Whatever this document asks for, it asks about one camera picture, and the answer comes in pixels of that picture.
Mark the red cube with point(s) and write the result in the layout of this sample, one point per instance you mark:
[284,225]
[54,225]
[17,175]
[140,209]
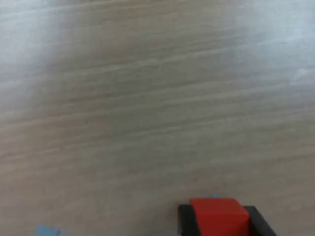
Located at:
[219,217]

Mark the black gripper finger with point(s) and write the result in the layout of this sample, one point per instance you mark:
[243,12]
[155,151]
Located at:
[187,221]
[259,223]

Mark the blue tape patch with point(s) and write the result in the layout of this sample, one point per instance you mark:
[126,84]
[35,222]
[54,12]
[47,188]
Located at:
[46,231]

